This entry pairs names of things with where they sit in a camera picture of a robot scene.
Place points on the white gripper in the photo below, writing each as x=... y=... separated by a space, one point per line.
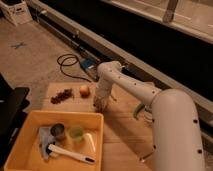
x=101 y=98

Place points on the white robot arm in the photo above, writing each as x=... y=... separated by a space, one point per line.
x=176 y=130

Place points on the orange apple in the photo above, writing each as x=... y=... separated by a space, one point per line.
x=84 y=91

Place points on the bunch of dark grapes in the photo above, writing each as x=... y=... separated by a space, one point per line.
x=61 y=96

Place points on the blue power device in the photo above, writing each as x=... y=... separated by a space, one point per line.
x=90 y=68

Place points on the green pepper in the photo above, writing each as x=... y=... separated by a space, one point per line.
x=137 y=110

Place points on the green plastic cup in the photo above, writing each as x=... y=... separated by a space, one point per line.
x=76 y=133

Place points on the clear glass jar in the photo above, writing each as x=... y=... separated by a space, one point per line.
x=148 y=117

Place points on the metal can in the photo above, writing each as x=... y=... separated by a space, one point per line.
x=58 y=131

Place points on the grey blue cloth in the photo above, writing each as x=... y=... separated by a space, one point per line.
x=45 y=139

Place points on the black chair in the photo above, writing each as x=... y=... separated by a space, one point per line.
x=12 y=104

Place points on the yellow plastic bin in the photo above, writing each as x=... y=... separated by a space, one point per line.
x=26 y=156

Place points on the white cardboard box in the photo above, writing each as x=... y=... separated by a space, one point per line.
x=17 y=14

